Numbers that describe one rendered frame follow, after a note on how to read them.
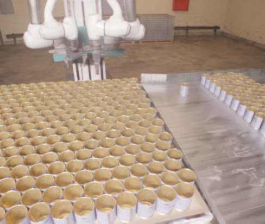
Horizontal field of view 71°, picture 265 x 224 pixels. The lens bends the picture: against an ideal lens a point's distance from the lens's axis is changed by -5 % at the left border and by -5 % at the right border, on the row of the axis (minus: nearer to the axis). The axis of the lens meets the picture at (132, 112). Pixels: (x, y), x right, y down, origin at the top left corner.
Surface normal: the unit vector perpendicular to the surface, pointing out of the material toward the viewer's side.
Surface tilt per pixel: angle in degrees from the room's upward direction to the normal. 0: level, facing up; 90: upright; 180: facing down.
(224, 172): 0
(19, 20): 90
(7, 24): 90
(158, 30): 89
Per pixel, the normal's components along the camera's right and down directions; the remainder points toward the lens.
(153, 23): 0.24, 0.49
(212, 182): 0.00, -0.85
